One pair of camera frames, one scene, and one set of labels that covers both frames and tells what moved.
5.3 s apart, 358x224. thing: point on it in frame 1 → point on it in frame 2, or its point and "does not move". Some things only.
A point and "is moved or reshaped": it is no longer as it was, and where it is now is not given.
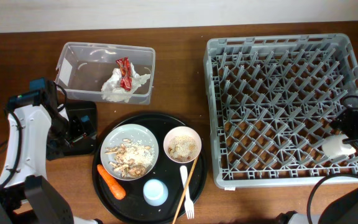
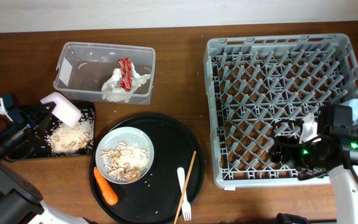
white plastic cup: (333, 146) is moved or reshaped
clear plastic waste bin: (82, 69) does not move
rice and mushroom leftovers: (132, 158) → (66, 140)
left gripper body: (63, 134) → (16, 134)
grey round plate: (129, 152) is moved or reshaped
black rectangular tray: (82, 122) does not move
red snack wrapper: (126, 81) does not move
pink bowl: (182, 144) → (64, 110)
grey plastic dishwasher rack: (271, 100) does not move
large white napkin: (112, 89) does not move
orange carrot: (116, 190) → (107, 191)
